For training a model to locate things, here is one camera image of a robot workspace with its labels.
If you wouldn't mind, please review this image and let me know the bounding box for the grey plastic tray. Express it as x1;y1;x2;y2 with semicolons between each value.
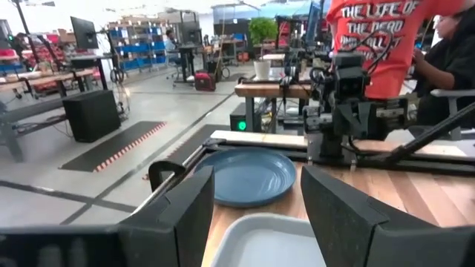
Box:
210;213;327;267

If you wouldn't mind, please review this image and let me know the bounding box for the large black box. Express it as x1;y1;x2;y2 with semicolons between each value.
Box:
61;89;122;144

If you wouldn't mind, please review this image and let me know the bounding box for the black mat striped edge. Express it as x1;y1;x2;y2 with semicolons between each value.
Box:
59;120;168;174

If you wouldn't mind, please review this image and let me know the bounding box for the black computer green light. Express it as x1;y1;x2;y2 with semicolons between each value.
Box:
229;102;263;133

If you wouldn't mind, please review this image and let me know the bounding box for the black frame clamp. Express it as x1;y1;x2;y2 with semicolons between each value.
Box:
148;159;187;193

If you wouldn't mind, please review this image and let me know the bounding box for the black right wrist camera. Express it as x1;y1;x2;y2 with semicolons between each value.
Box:
332;51;369;102

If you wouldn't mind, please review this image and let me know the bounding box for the grey metal bench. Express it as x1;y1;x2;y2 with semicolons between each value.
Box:
0;96;70;163

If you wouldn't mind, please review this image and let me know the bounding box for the shelf with blue bins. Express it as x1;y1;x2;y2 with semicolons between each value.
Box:
106;21;168;73

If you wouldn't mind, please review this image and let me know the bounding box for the person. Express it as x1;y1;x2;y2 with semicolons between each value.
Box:
164;29;183;65
410;7;475;129
326;0;465;99

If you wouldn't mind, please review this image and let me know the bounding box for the long wooden workbench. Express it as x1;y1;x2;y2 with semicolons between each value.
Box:
0;67;96;102

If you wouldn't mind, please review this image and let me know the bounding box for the black computer monitor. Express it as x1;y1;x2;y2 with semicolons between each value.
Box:
70;16;100;50

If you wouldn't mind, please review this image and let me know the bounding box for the red bag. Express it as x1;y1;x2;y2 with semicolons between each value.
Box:
194;70;217;93

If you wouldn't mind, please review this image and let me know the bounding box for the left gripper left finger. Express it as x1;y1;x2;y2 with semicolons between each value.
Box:
117;165;215;267

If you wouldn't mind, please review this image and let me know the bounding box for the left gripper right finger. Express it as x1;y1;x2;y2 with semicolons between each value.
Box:
301;165;437;267

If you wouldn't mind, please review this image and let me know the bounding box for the grey chair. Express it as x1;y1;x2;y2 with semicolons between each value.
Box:
429;88;475;141

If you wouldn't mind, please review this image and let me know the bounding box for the blue round plate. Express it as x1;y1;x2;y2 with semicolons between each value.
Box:
194;147;297;208

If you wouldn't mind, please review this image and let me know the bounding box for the potted plant white pot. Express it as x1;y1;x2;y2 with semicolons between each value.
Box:
247;16;280;81

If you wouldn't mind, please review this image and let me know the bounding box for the black monitor desk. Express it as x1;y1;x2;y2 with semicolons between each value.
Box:
69;53;113;91

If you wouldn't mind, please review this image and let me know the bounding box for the workbench with black legs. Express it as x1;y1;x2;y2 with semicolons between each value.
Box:
234;78;313;134

